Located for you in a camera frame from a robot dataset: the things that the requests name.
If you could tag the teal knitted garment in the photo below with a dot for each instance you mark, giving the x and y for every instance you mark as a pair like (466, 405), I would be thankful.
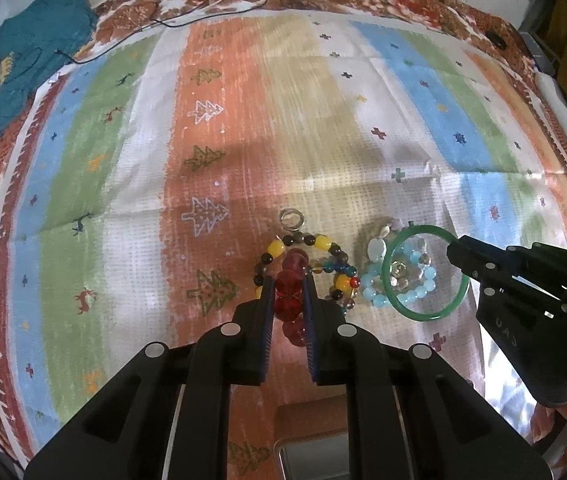
(35, 44)

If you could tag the green jade bangle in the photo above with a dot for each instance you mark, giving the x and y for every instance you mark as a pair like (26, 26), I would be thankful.
(416, 277)

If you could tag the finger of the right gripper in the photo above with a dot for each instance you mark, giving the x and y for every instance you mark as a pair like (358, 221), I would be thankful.
(483, 262)

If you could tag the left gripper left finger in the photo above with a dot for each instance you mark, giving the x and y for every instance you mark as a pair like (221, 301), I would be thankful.
(256, 318)

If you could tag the metal jewelry tin box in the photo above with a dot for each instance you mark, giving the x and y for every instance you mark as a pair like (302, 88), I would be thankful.
(319, 457)

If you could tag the colourful striped blanket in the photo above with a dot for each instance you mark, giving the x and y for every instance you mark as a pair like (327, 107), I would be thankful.
(145, 179)

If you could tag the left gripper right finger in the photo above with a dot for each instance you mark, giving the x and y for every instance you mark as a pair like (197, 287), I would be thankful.
(322, 317)

